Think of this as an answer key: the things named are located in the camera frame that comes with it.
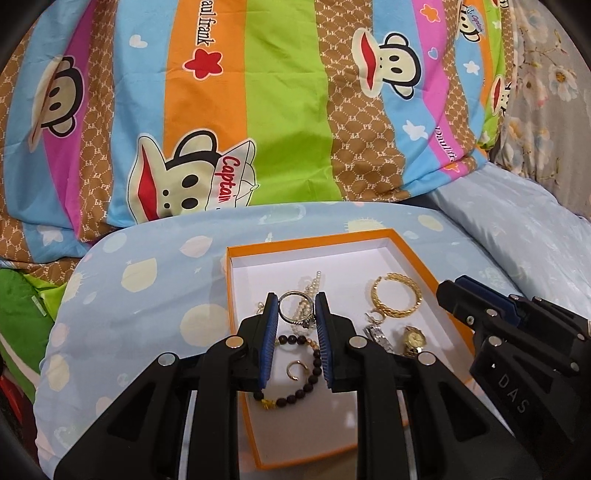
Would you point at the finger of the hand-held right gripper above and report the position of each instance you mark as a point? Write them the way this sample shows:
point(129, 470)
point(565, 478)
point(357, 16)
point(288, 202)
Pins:
point(508, 378)
point(554, 323)

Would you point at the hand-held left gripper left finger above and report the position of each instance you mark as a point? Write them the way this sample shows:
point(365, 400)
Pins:
point(268, 350)

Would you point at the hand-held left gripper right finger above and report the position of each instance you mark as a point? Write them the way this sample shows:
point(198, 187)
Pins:
point(325, 350)

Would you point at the small gold ear cuff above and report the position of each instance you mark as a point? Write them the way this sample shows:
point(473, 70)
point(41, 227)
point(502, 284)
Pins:
point(290, 371)

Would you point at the silver watch band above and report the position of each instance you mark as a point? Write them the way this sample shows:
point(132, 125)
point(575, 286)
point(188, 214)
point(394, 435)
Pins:
point(379, 338)

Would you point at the gold hoop earring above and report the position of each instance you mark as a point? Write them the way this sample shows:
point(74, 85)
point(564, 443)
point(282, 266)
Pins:
point(377, 318)

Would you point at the orange cardboard box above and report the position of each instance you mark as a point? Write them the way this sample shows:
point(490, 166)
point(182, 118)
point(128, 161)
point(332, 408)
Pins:
point(337, 415)

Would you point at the gold wristwatch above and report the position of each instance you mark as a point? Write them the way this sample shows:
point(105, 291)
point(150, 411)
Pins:
point(413, 339)

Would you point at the pearl and gold jewelry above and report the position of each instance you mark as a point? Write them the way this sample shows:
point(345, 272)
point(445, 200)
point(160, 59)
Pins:
point(308, 287)

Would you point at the pale blue pillow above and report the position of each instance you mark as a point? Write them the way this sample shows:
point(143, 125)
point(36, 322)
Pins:
point(508, 221)

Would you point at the light blue patterned pillow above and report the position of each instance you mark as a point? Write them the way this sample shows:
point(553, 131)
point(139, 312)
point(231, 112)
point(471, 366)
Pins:
point(138, 300)

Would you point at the grey floral cloth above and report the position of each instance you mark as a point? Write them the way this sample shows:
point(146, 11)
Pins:
point(554, 115)

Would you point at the green cloth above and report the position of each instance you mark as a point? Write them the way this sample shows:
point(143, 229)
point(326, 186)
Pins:
point(23, 314)

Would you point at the colourful striped printed blanket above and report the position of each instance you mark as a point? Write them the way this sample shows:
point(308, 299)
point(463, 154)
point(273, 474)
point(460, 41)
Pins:
point(286, 92)

